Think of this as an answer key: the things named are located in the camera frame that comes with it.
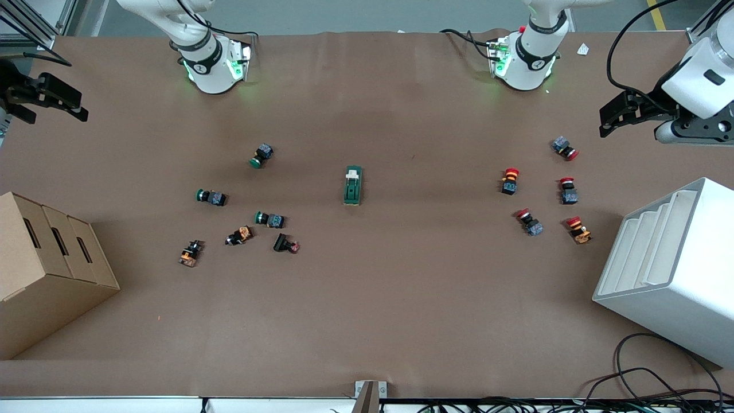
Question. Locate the black orange push button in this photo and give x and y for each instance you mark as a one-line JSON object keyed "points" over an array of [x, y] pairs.
{"points": [[239, 235], [190, 253]]}

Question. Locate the brown paper table cover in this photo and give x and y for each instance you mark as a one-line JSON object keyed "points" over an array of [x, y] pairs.
{"points": [[401, 298]]}

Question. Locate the grey metal table bracket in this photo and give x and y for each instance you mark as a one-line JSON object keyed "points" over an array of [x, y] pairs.
{"points": [[370, 396]]}

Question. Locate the green push button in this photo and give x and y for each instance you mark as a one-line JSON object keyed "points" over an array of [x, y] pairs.
{"points": [[213, 197], [270, 219], [262, 155]]}

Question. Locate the white paper scrap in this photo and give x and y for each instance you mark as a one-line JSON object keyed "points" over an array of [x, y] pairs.
{"points": [[583, 49]]}

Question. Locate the brown cardboard box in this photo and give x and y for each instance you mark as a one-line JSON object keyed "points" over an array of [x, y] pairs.
{"points": [[46, 298]]}

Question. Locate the green load switch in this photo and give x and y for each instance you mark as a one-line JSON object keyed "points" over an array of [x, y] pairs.
{"points": [[352, 189]]}

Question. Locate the white plastic tiered bin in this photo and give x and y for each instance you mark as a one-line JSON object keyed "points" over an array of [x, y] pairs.
{"points": [[682, 298]]}

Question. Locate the red emergency stop button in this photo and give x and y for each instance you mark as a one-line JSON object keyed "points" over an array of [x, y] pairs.
{"points": [[579, 230], [530, 223], [510, 182], [563, 146], [569, 194]]}

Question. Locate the aluminium frame profile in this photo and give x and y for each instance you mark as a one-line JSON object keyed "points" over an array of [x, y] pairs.
{"points": [[40, 39], [697, 31]]}

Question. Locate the white table edge rail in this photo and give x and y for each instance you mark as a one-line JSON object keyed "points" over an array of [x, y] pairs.
{"points": [[86, 406]]}

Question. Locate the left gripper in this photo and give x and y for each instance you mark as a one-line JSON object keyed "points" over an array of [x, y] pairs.
{"points": [[652, 105]]}

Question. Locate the black red-contact push button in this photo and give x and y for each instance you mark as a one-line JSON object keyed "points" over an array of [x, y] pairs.
{"points": [[283, 242]]}

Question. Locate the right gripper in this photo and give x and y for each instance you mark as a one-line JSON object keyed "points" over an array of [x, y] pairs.
{"points": [[12, 86]]}

